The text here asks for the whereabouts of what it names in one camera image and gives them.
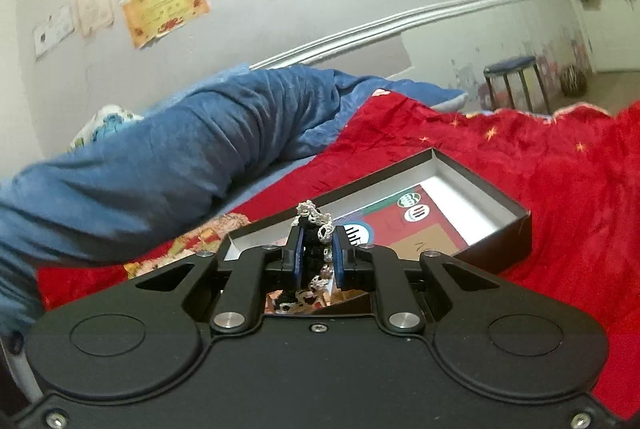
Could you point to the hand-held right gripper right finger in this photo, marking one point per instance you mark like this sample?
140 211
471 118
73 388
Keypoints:
340 256

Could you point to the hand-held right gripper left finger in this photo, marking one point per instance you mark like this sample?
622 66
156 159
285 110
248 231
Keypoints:
298 256

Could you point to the black scrunchie with cream lace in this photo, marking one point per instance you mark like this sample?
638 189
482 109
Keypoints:
316 254

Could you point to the shallow black cardboard box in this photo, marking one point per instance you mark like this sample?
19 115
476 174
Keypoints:
500 249

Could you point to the colourful printed card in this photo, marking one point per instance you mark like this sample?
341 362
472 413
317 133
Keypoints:
425 229

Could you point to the blue plush blanket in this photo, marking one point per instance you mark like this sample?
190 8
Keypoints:
175 149

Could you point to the white patterned pillow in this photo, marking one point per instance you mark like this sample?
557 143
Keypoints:
107 121

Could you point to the red printed quilt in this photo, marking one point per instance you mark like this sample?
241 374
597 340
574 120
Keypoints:
575 189

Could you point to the black round stool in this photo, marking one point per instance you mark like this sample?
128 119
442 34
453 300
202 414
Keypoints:
510 66

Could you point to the large yellow wall certificate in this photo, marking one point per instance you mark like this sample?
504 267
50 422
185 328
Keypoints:
165 11

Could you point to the beige wall certificate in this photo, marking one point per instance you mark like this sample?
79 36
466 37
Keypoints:
94 7

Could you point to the white wall certificate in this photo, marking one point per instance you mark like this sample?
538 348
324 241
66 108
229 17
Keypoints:
52 31

